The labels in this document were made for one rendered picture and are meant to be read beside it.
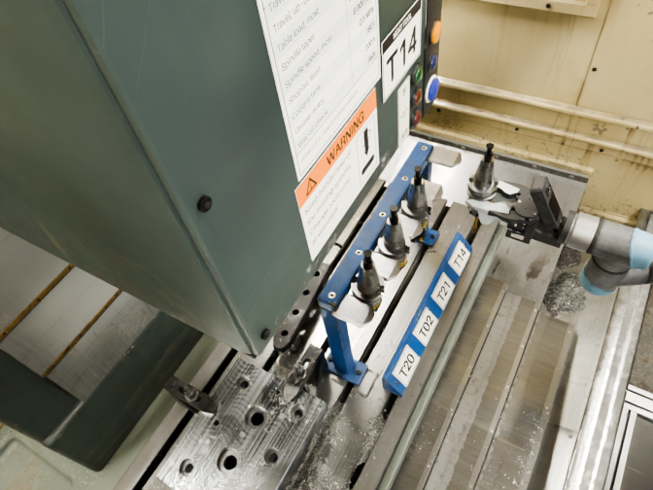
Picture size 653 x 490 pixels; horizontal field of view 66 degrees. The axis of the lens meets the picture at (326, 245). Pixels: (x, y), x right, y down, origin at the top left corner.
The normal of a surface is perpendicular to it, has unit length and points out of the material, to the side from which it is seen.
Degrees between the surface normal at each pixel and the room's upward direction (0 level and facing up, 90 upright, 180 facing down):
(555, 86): 90
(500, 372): 8
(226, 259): 90
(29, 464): 0
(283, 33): 90
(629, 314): 0
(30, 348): 90
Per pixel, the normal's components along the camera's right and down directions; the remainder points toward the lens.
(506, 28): -0.49, 0.73
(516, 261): -0.31, -0.26
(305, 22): 0.86, 0.33
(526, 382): -0.05, -0.69
